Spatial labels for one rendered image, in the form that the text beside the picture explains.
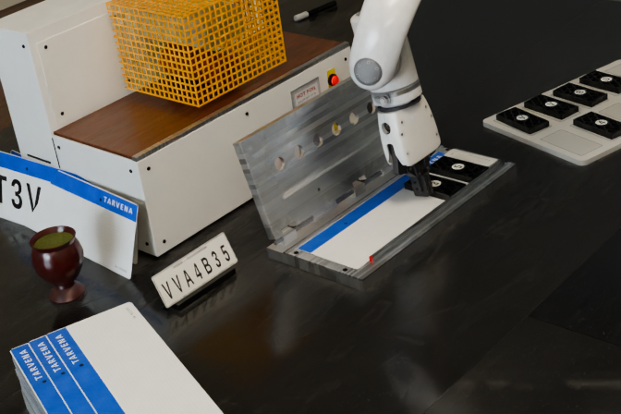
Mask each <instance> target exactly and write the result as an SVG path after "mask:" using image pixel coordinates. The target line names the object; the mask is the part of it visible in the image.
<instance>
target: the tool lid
mask: <svg viewBox="0 0 621 414"><path fill-rule="evenodd" d="M368 103H371V105H372V112H371V113H369V112H368V110H367V104H368ZM378 112H379V110H378V107H377V106H375V105H374V104H373V100H372V97H371V91H369V90H364V89H362V88H361V87H359V86H358V85H357V84H356V83H355V82H354V81H353V79H352V78H351V76H350V77H348V78H347V79H344V80H342V81H341V82H339V83H337V84H336V85H335V86H333V87H331V88H329V89H328V90H326V91H323V92H322V93H320V94H318V95H316V96H315V97H313V98H311V99H309V100H308V101H307V102H305V103H303V104H301V105H299V106H297V107H296V108H294V109H292V110H291V111H289V112H287V113H285V114H284V115H282V116H279V117H278V118H277V119H275V120H273V121H272V122H270V123H268V124H266V125H265V126H263V127H261V128H259V129H257V130H255V131H253V132H252V133H250V134H249V135H247V136H246V137H244V138H242V139H240V140H238V141H236V142H234V143H233V146H234V149H235V151H236V154H237V158H238V160H239V162H240V165H241V168H242V170H243V173H244V176H245V178H246V180H247V182H248V185H249V188H250V192H251V195H252V197H253V199H254V201H255V204H256V207H257V209H258V212H259V214H260V217H261V219H262V223H263V226H264V228H265V231H266V233H267V236H268V238H269V239H278V238H279V237H281V236H283V232H282V230H281V229H283V228H284V227H286V226H287V225H290V226H295V225H299V224H300V223H302V222H303V221H305V220H306V219H308V218H310V217H312V218H313V221H312V222H313V223H315V222H316V221H318V220H319V219H320V218H322V217H323V216H325V215H326V214H328V213H329V212H331V211H332V210H333V209H335V208H336V207H337V203H336V201H335V200H336V199H338V198H339V197H341V196H342V195H344V194H345V193H347V192H348V191H350V190H351V189H353V188H354V186H353V184H352V182H354V181H355V180H357V179H359V180H363V179H367V178H369V177H371V176H372V175H374V174H375V173H376V172H379V171H382V174H381V177H382V176H384V175H385V174H387V173H388V172H390V171H391V170H393V166H392V165H390V164H389V163H388V162H387V160H386V157H385V154H384V147H383V144H382V140H381V134H380V129H379V122H378ZM351 113H353V114H354V115H355V117H356V121H355V123H354V124H352V123H351V122H350V119H349V117H350V114H351ZM333 124H336V125H337V127H338V132H337V134H336V135H335V134H334V133H333V131H332V125H333ZM315 135H318V136H319V138H320V144H319V145H318V146H316V145H315V144H314V142H313V138H314V136H315ZM296 146H299V148H300V149H301V156H300V157H299V158H298V157H297V156H296V155H295V148H296ZM277 157H278V158H280V159H281V161H282V167H281V168H280V169H279V170H278V169H276V167H275V165H274V162H275V159H276V158H277Z"/></svg>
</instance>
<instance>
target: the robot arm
mask: <svg viewBox="0 0 621 414"><path fill-rule="evenodd" d="M420 2H421V0H364V3H363V6H362V9H361V11H360V12H358V13H357V14H355V15H354V16H353V17H352V18H351V20H350V22H351V26H352V29H353V32H354V39H353V43H352V47H351V51H350V56H349V72H350V76H351V78H352V79H353V81H354V82H355V83H356V84H357V85H358V86H359V87H361V88H362V89H364V90H369V91H371V97H372V100H373V104H374V105H375V106H377V107H378V110H379V112H378V122H379V129H380V134H381V140H382V144H383V147H384V154H385V157H386V160H387V162H388V163H389V164H390V165H392V166H393V169H394V174H395V175H403V174H406V176H407V177H410V181H411V185H412V188H413V191H414V194H415V196H420V197H429V196H430V195H431V194H433V193H434V191H433V187H432V182H431V178H430V175H429V172H428V171H430V159H431V156H432V155H433V153H434V152H435V151H436V149H437V148H438V147H439V146H440V143H441V141H440V136H439V133H438V129H437V126H436V124H435V121H434V118H433V115H432V111H431V109H430V107H429V105H428V103H427V101H426V99H425V98H424V96H423V94H421V93H422V89H421V86H420V80H419V77H418V73H417V69H416V66H415V63H414V59H413V55H412V52H411V49H410V45H409V41H408V31H409V28H410V26H411V23H412V21H413V19H414V17H415V14H416V12H417V10H418V8H419V5H420Z"/></svg>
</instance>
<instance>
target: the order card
mask: <svg viewBox="0 0 621 414"><path fill-rule="evenodd" d="M236 262H237V257H236V255H235V253H234V251H233V250H232V248H231V246H230V244H229V242H228V240H227V238H226V236H225V233H221V234H219V235H218V236H216V237H214V238H212V239H211V240H209V241H208V242H206V243H205V244H203V245H201V246H200V247H198V248H197V249H195V250H194V251H192V252H191V253H189V254H188V255H186V256H185V257H183V258H181V259H180V260H178V261H177V262H175V263H173V264H171V265H170V266H168V267H167V268H165V269H164V270H162V271H161V272H160V273H158V274H156V275H155V276H153V277H152V281H153V283H154V285H155V287H156V289H157V291H158V293H159V295H160V297H161V299H162V300H163V302H164V304H165V306H166V307H167V308H169V307H171V306H172V305H174V304H175V303H177V302H178V301H180V300H181V299H182V298H184V297H185V296H187V295H188V294H190V293H191V292H193V291H194V290H196V289H197V288H199V287H200V286H202V285H204V284H205V283H207V282H208V281H210V280H211V279H213V278H214V277H216V276H217V275H219V274H220V273H221V272H223V271H224V270H226V269H227V268H229V267H230V266H232V265H233V264H235V263H236Z"/></svg>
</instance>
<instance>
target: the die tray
mask: <svg viewBox="0 0 621 414"><path fill-rule="evenodd" d="M596 70H597V71H601V72H603V73H607V74H611V75H615V76H618V77H621V60H617V61H614V62H613V63H611V64H609V65H606V66H604V67H601V68H598V69H596ZM581 77H583V76H581ZM581 77H579V78H581ZM579 78H577V79H573V80H571V81H569V82H570V83H573V84H577V85H579V86H582V87H586V88H589V89H593V90H596V91H601V92H604V93H607V95H608V99H607V100H605V101H603V102H601V103H598V104H597V105H595V106H593V107H588V106H586V105H583V104H580V103H574V102H571V101H568V100H565V99H562V98H559V97H555V96H554V94H553V90H555V89H557V88H559V87H561V86H563V85H565V84H566V83H565V84H563V85H561V86H558V87H556V88H554V89H552V90H549V91H547V92H545V93H542V94H543V95H546V96H549V97H552V98H555V99H557V100H561V101H564V102H567V103H570V104H574V105H577V106H578V112H577V113H575V114H574V115H572V116H569V117H567V118H565V119H563V120H561V119H558V118H555V117H552V116H548V115H545V114H542V113H539V112H536V111H533V110H530V109H528V108H525V107H524V102H523V103H519V104H517V105H515V106H513V107H517V108H519V109H522V110H524V111H526V112H529V113H531V114H534V115H536V116H539V117H541V118H543V119H546V120H548V121H549V127H548V128H544V129H542V130H539V131H537V132H535V133H532V134H528V133H525V132H523V131H521V130H519V129H516V128H513V127H511V126H508V125H507V124H505V123H503V122H500V121H498V120H496V115H497V114H496V115H493V116H490V117H488V118H485V119H484V120H483V126H484V127H486V128H488V129H491V130H493V131H496V132H498V133H501V134H503V135H506V136H507V137H509V138H512V139H514V140H518V141H521V142H523V143H526V144H528V145H530V146H532V147H534V148H537V149H539V150H542V151H544V152H548V153H550V154H552V155H554V156H557V157H559V158H562V159H564V160H567V161H569V162H571V163H573V164H577V165H587V164H590V163H592V162H594V161H596V160H598V159H600V158H602V157H604V156H605V155H607V154H609V153H611V152H615V151H617V150H619V149H621V136H619V137H617V138H615V139H613V140H610V139H607V138H606V137H603V136H601V135H598V134H595V133H593V132H590V131H588V130H586V129H583V128H579V127H577V126H574V125H573V119H575V118H577V117H579V116H583V115H585V114H587V113H588V112H590V111H592V112H594V113H597V114H600V115H603V116H607V117H610V118H612V119H614V120H617V121H620V122H621V93H619V94H617V93H614V92H610V91H605V90H601V89H598V88H594V87H592V86H588V85H585V84H581V83H579ZM567 83H568V82H567ZM513 107H510V108H513ZM510 108H508V109H510ZM508 109H506V110H508Z"/></svg>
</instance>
